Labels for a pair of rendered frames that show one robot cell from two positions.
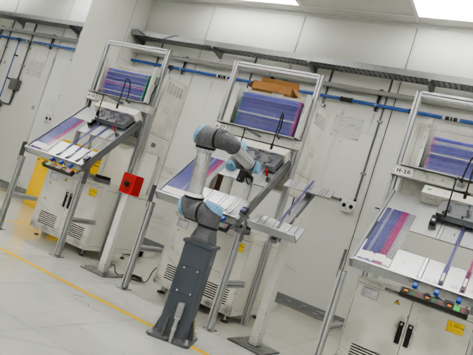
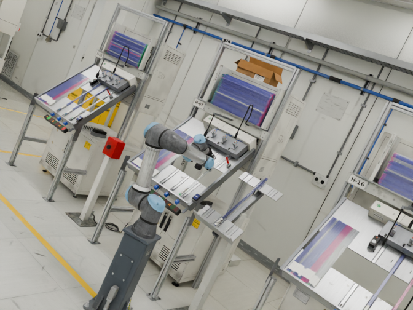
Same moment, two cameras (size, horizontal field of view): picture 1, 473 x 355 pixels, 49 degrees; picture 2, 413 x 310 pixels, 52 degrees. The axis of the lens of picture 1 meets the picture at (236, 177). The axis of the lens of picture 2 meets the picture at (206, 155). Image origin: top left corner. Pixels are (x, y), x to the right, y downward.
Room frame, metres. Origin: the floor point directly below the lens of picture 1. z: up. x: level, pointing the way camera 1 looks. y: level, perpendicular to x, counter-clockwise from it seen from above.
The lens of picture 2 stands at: (0.53, -0.28, 1.48)
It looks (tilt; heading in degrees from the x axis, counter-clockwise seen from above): 8 degrees down; 5
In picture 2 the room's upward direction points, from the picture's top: 25 degrees clockwise
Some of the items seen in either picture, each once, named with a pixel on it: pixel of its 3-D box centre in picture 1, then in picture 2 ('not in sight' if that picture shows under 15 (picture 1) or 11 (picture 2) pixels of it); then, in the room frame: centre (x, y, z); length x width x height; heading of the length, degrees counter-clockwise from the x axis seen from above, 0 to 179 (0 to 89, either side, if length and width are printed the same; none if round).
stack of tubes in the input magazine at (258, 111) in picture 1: (269, 115); (243, 99); (3.90, -0.09, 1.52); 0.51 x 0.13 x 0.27; 61
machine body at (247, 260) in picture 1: (221, 266); (185, 230); (4.03, -0.10, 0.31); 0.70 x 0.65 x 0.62; 61
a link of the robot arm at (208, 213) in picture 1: (210, 213); (153, 207); (2.93, 0.07, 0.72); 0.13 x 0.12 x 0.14; 63
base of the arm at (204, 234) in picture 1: (205, 234); (145, 225); (2.92, 0.07, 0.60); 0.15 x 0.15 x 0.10
